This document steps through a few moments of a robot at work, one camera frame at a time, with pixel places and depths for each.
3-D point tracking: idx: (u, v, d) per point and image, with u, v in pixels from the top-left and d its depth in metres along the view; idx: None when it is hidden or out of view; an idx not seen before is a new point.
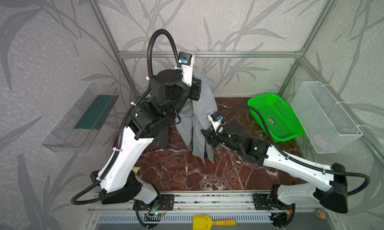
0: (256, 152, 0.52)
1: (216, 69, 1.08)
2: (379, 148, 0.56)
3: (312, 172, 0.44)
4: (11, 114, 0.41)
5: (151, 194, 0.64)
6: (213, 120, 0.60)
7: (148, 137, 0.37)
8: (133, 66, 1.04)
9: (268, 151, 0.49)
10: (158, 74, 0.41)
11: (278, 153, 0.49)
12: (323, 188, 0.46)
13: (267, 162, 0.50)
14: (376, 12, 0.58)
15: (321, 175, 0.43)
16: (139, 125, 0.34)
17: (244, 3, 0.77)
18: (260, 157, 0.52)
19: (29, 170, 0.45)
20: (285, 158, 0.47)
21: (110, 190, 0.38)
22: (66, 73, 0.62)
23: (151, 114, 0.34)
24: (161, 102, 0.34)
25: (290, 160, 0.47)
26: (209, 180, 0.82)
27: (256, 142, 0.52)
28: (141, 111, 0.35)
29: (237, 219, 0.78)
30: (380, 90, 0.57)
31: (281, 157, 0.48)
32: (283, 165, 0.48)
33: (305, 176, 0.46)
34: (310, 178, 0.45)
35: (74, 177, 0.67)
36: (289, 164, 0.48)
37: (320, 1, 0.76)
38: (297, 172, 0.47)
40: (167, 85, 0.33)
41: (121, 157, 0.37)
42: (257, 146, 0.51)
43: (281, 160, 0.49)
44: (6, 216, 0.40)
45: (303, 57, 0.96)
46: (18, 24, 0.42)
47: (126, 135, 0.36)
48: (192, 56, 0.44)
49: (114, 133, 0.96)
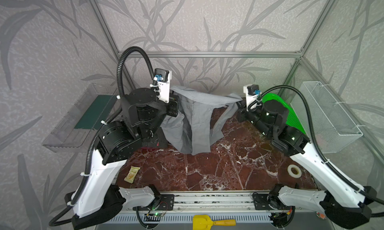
0: (292, 142, 0.43)
1: (216, 69, 1.08)
2: (379, 148, 0.56)
3: (344, 187, 0.40)
4: (11, 114, 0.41)
5: (147, 197, 0.63)
6: (249, 94, 0.56)
7: (118, 159, 0.34)
8: (133, 66, 1.04)
9: (306, 147, 0.43)
10: (132, 93, 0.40)
11: (315, 154, 0.43)
12: (342, 203, 0.41)
13: (298, 156, 0.45)
14: (376, 12, 0.58)
15: (352, 192, 0.39)
16: (106, 148, 0.32)
17: (244, 3, 0.77)
18: (295, 148, 0.44)
19: (29, 170, 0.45)
20: (322, 162, 0.42)
21: (83, 215, 0.36)
22: (66, 73, 0.62)
23: (120, 135, 0.31)
24: (131, 123, 0.32)
25: (326, 165, 0.42)
26: (209, 180, 0.82)
27: (294, 131, 0.45)
28: (109, 131, 0.32)
29: (237, 219, 0.78)
30: (380, 90, 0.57)
31: (318, 160, 0.42)
32: (316, 167, 0.43)
33: (332, 185, 0.42)
34: (337, 189, 0.41)
35: (74, 177, 0.67)
36: (323, 169, 0.42)
37: (320, 1, 0.76)
38: (324, 179, 0.43)
40: (138, 105, 0.30)
41: (94, 181, 0.34)
42: (295, 136, 0.44)
43: (316, 162, 0.42)
44: (6, 216, 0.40)
45: (303, 58, 0.96)
46: (18, 24, 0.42)
47: (95, 159, 0.34)
48: (169, 74, 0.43)
49: None
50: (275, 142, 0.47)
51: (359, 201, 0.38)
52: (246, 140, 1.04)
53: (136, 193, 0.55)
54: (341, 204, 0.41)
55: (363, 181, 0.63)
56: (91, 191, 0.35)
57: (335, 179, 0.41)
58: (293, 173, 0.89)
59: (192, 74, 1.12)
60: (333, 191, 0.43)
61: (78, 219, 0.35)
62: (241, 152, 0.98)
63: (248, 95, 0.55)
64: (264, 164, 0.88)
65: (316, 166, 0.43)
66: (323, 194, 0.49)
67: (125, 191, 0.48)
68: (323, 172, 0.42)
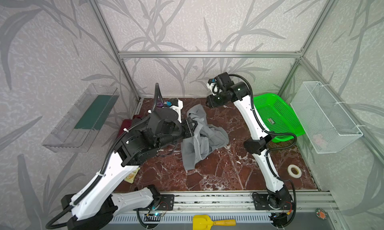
0: (237, 91, 0.59)
1: (216, 69, 1.08)
2: (379, 148, 0.56)
3: (257, 127, 0.60)
4: (11, 114, 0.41)
5: (145, 199, 0.63)
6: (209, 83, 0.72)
7: (134, 164, 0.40)
8: (133, 66, 1.04)
9: (245, 97, 0.60)
10: (159, 108, 0.38)
11: (249, 103, 0.60)
12: (252, 135, 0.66)
13: (236, 102, 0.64)
14: (376, 12, 0.58)
15: (261, 131, 0.59)
16: (129, 152, 0.37)
17: (244, 3, 0.77)
18: (237, 94, 0.60)
19: (29, 170, 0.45)
20: (251, 109, 0.60)
21: (81, 218, 0.36)
22: (66, 73, 0.62)
23: (142, 143, 0.37)
24: (155, 134, 0.39)
25: (252, 112, 0.60)
26: (209, 180, 0.82)
27: (239, 85, 0.60)
28: (133, 140, 0.37)
29: (237, 219, 0.78)
30: (380, 90, 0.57)
31: (248, 107, 0.60)
32: (246, 112, 0.62)
33: (250, 124, 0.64)
34: (251, 127, 0.63)
35: (74, 177, 0.67)
36: (249, 114, 0.61)
37: (320, 1, 0.76)
38: (248, 119, 0.63)
40: (166, 120, 0.39)
41: (105, 182, 0.37)
42: (240, 88, 0.59)
43: (246, 108, 0.61)
44: (6, 216, 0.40)
45: (303, 58, 0.96)
46: (18, 24, 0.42)
47: (112, 161, 0.38)
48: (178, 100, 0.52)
49: (114, 133, 0.96)
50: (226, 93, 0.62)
51: (260, 136, 0.59)
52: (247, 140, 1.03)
53: (130, 198, 0.54)
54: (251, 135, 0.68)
55: (362, 182, 0.63)
56: (97, 191, 0.38)
57: (253, 121, 0.60)
58: (293, 173, 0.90)
59: (192, 74, 1.12)
60: (250, 128, 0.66)
61: (75, 222, 0.35)
62: (241, 151, 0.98)
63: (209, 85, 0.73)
64: None
65: (246, 110, 0.61)
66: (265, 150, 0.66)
67: (118, 198, 0.49)
68: (248, 116, 0.62)
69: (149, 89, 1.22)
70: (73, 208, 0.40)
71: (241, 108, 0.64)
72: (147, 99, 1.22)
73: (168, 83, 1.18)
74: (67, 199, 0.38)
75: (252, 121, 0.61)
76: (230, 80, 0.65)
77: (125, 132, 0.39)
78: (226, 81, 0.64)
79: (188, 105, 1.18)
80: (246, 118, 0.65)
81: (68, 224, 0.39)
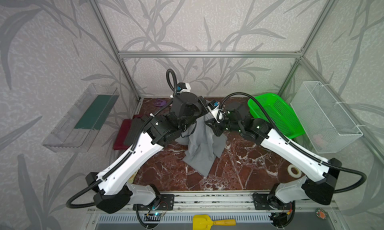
0: (257, 130, 0.49)
1: (216, 69, 1.08)
2: (379, 148, 0.56)
3: (308, 161, 0.43)
4: (11, 114, 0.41)
5: (150, 196, 0.64)
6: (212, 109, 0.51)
7: (162, 144, 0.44)
8: (133, 65, 1.04)
9: (271, 131, 0.48)
10: (181, 93, 0.41)
11: (278, 137, 0.47)
12: (313, 178, 0.44)
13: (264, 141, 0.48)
14: (376, 12, 0.58)
15: (317, 165, 0.42)
16: (159, 132, 0.40)
17: (244, 3, 0.77)
18: (260, 135, 0.50)
19: (29, 169, 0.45)
20: (286, 143, 0.46)
21: (107, 193, 0.38)
22: (66, 73, 0.62)
23: (169, 126, 0.41)
24: (178, 116, 0.42)
25: (289, 145, 0.46)
26: (209, 180, 0.82)
27: (258, 122, 0.50)
28: (160, 122, 0.42)
29: (237, 219, 0.78)
30: (380, 90, 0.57)
31: (281, 140, 0.47)
32: (281, 148, 0.48)
33: (299, 163, 0.46)
34: (305, 167, 0.45)
35: (74, 176, 0.67)
36: (287, 149, 0.46)
37: (320, 1, 0.76)
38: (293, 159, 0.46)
40: (187, 104, 0.42)
41: (134, 158, 0.40)
42: (260, 125, 0.50)
43: (280, 143, 0.47)
44: (6, 216, 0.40)
45: (303, 58, 0.96)
46: (18, 24, 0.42)
47: (142, 139, 0.41)
48: (186, 84, 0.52)
49: (114, 133, 0.96)
50: (244, 135, 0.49)
51: (324, 172, 0.41)
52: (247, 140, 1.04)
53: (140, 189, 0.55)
54: (314, 181, 0.43)
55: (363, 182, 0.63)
56: (125, 167, 0.40)
57: (298, 155, 0.45)
58: (293, 173, 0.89)
59: (192, 74, 1.12)
60: (303, 169, 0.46)
61: (102, 196, 0.37)
62: (240, 151, 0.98)
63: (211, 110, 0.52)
64: (264, 164, 0.88)
65: (280, 147, 0.48)
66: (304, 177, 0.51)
67: (130, 186, 0.48)
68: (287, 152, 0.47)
69: (149, 89, 1.22)
70: (100, 184, 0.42)
71: (271, 148, 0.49)
72: (147, 99, 1.23)
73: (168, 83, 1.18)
74: (92, 176, 0.40)
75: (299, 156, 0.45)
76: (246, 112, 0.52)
77: (152, 117, 0.43)
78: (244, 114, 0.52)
79: None
80: (289, 159, 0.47)
81: (95, 198, 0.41)
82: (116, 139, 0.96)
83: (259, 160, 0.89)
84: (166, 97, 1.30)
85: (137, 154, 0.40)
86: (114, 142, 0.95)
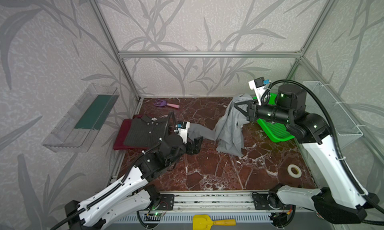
0: (313, 129, 0.40)
1: (216, 69, 1.08)
2: (379, 148, 0.56)
3: (349, 187, 0.38)
4: (11, 114, 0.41)
5: (142, 203, 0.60)
6: (256, 86, 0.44)
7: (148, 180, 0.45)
8: (133, 66, 1.04)
9: (325, 138, 0.40)
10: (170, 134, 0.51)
11: (331, 148, 0.39)
12: (338, 200, 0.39)
13: (312, 145, 0.41)
14: (376, 12, 0.58)
15: (355, 195, 0.37)
16: (149, 169, 0.48)
17: (244, 3, 0.77)
18: (314, 136, 0.39)
19: (29, 169, 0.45)
20: (336, 158, 0.39)
21: (88, 222, 0.40)
22: (66, 73, 0.62)
23: (158, 165, 0.50)
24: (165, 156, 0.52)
25: (336, 161, 0.39)
26: (209, 180, 0.82)
27: (316, 119, 0.41)
28: (151, 160, 0.50)
29: (237, 219, 0.78)
30: (380, 90, 0.57)
31: (332, 154, 0.39)
32: (327, 161, 0.40)
33: (335, 182, 0.40)
34: (340, 188, 0.39)
35: (74, 176, 0.67)
36: (334, 165, 0.39)
37: (320, 1, 0.76)
38: (331, 175, 0.40)
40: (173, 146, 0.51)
41: (121, 190, 0.45)
42: (318, 124, 0.40)
43: (329, 157, 0.39)
44: (6, 216, 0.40)
45: (303, 57, 0.96)
46: (18, 24, 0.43)
47: (131, 173, 0.47)
48: (186, 122, 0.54)
49: (114, 133, 0.96)
50: (290, 126, 0.43)
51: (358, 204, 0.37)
52: (247, 140, 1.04)
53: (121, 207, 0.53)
54: (337, 201, 0.40)
55: (363, 182, 0.63)
56: (112, 198, 0.44)
57: (342, 177, 0.38)
58: (293, 173, 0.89)
59: (192, 74, 1.12)
60: (333, 187, 0.41)
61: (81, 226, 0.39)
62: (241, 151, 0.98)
63: (256, 88, 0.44)
64: (264, 164, 0.88)
65: (326, 159, 0.40)
66: (317, 190, 0.50)
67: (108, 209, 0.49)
68: (329, 167, 0.40)
69: (149, 89, 1.22)
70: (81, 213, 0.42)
71: (313, 153, 0.43)
72: (147, 99, 1.23)
73: (168, 83, 1.18)
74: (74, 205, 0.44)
75: (343, 179, 0.38)
76: (303, 103, 0.43)
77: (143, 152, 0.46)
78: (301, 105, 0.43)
79: (188, 104, 1.18)
80: (324, 170, 0.42)
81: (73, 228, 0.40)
82: (116, 140, 0.95)
83: (260, 160, 0.89)
84: (166, 97, 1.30)
85: (125, 186, 0.45)
86: (114, 142, 0.95)
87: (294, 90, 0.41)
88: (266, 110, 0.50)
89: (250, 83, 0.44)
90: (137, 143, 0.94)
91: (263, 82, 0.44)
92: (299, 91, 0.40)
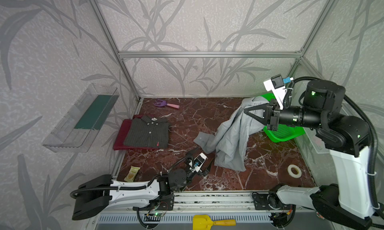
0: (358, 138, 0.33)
1: (216, 69, 1.08)
2: (380, 148, 0.56)
3: (365, 201, 0.36)
4: (11, 114, 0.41)
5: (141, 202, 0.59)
6: (275, 87, 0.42)
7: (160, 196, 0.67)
8: (133, 66, 1.04)
9: (362, 151, 0.34)
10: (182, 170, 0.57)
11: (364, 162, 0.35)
12: (345, 206, 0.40)
13: (345, 156, 0.35)
14: (376, 12, 0.58)
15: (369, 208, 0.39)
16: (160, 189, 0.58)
17: (244, 3, 0.77)
18: (355, 144, 0.33)
19: (28, 169, 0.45)
20: (365, 173, 0.35)
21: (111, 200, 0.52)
22: (66, 73, 0.62)
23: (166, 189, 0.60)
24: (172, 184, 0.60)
25: (363, 175, 0.35)
26: (209, 180, 0.82)
27: (357, 124, 0.33)
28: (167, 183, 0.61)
29: (237, 219, 0.78)
30: (380, 90, 0.57)
31: (363, 169, 0.35)
32: (353, 174, 0.35)
33: (352, 193, 0.37)
34: (354, 198, 0.37)
35: (75, 177, 0.67)
36: (360, 179, 0.35)
37: (320, 1, 0.76)
38: (351, 186, 0.37)
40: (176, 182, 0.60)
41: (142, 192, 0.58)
42: (361, 132, 0.33)
43: (359, 170, 0.34)
44: (6, 216, 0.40)
45: (303, 58, 0.96)
46: (18, 24, 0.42)
47: (153, 184, 0.57)
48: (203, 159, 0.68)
49: (114, 133, 0.96)
50: (324, 132, 0.35)
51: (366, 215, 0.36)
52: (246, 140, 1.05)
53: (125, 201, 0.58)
54: (342, 206, 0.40)
55: None
56: (134, 193, 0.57)
57: (363, 191, 0.36)
58: (293, 173, 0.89)
59: (192, 74, 1.12)
60: (344, 195, 0.39)
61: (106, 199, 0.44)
62: None
63: (274, 89, 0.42)
64: (264, 164, 0.88)
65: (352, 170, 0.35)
66: (316, 189, 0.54)
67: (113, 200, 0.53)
68: (351, 179, 0.36)
69: (149, 89, 1.22)
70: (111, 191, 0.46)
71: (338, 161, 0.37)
72: (147, 99, 1.23)
73: (168, 83, 1.18)
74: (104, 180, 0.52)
75: (363, 193, 0.36)
76: (339, 104, 0.35)
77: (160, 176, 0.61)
78: (337, 107, 0.35)
79: (188, 105, 1.18)
80: (344, 178, 0.37)
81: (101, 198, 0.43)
82: (117, 140, 0.95)
83: (260, 159, 0.89)
84: (166, 97, 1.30)
85: (146, 191, 0.56)
86: (114, 142, 0.94)
87: (330, 88, 0.33)
88: (290, 114, 0.41)
89: (266, 85, 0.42)
90: (138, 144, 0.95)
91: (282, 81, 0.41)
92: (335, 88, 0.32)
